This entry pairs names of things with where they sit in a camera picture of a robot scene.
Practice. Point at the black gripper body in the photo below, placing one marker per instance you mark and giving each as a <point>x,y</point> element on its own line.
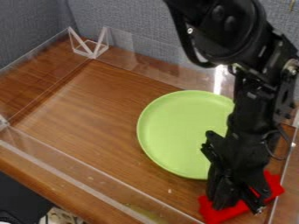
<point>238,157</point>

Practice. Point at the red carrot block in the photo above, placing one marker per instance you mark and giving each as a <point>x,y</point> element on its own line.
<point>215,217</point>

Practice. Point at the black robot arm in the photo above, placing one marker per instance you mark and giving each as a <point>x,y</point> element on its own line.
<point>226,32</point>

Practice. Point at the clear acrylic enclosure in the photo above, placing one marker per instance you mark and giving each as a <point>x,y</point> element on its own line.
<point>71,99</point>

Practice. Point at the green round plate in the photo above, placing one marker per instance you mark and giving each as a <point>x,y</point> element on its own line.
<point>171,130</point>

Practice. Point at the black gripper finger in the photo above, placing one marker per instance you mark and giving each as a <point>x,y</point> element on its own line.
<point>254,192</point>
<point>222,191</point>

